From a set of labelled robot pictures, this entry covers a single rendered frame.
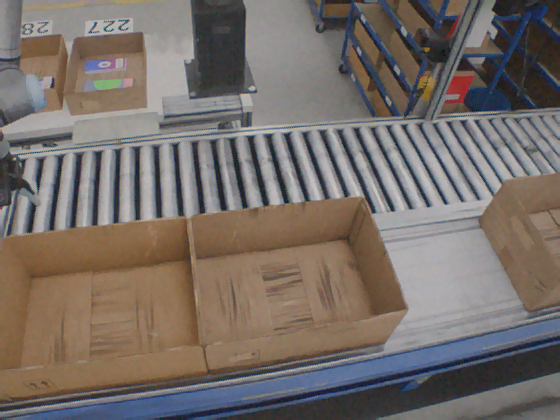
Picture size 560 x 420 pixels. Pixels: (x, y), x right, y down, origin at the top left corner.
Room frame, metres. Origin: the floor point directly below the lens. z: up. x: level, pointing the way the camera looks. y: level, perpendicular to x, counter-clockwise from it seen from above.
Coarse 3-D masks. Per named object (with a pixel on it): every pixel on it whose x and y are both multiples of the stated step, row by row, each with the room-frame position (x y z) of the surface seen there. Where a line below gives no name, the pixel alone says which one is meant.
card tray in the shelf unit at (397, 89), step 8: (384, 64) 2.22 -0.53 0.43; (384, 72) 2.20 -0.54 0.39; (392, 72) 2.28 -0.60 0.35; (384, 80) 2.18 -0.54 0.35; (392, 80) 2.09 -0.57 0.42; (392, 88) 2.07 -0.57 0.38; (400, 88) 2.00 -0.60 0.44; (400, 96) 1.98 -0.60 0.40; (408, 96) 2.07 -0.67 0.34; (400, 104) 1.95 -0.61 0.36; (448, 104) 1.94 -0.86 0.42; (456, 104) 1.96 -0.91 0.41; (440, 112) 1.93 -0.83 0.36; (448, 112) 1.95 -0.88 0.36
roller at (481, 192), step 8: (440, 128) 1.33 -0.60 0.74; (448, 128) 1.32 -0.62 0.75; (440, 136) 1.30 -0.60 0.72; (448, 136) 1.28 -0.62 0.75; (448, 144) 1.25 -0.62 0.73; (456, 144) 1.23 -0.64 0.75; (456, 152) 1.20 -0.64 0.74; (464, 152) 1.20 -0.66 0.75; (456, 160) 1.17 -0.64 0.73; (464, 160) 1.16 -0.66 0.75; (464, 168) 1.13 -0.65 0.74; (472, 168) 1.12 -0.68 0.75; (464, 176) 1.10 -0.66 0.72; (472, 176) 1.08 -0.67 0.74; (472, 184) 1.06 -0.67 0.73; (480, 184) 1.04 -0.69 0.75; (480, 192) 1.01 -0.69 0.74; (488, 192) 1.01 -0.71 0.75
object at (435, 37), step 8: (416, 32) 1.41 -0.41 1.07; (424, 32) 1.39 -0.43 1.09; (432, 32) 1.39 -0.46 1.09; (440, 32) 1.41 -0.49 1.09; (416, 40) 1.39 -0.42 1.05; (424, 40) 1.36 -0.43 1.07; (432, 40) 1.37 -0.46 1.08; (440, 40) 1.38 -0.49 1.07; (448, 40) 1.39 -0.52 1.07; (432, 48) 1.38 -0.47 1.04; (440, 48) 1.38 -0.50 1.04; (432, 56) 1.39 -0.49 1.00
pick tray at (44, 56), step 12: (36, 36) 1.52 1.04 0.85; (48, 36) 1.53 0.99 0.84; (60, 36) 1.54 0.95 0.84; (24, 48) 1.50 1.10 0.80; (36, 48) 1.51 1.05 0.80; (48, 48) 1.53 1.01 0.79; (60, 48) 1.44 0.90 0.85; (24, 60) 1.47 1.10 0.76; (36, 60) 1.48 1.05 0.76; (48, 60) 1.49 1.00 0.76; (60, 60) 1.38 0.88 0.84; (24, 72) 1.39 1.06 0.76; (36, 72) 1.40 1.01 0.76; (48, 72) 1.40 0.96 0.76; (60, 72) 1.33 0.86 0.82; (60, 84) 1.28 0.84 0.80; (48, 96) 1.18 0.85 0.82; (60, 96) 1.23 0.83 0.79; (48, 108) 1.18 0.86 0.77; (60, 108) 1.19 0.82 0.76
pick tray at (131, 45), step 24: (72, 48) 1.45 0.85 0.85; (96, 48) 1.55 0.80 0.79; (120, 48) 1.58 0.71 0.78; (144, 48) 1.54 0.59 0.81; (72, 72) 1.35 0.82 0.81; (120, 72) 1.44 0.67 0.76; (144, 72) 1.35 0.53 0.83; (72, 96) 1.17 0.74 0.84; (96, 96) 1.19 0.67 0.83; (120, 96) 1.22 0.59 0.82; (144, 96) 1.24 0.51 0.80
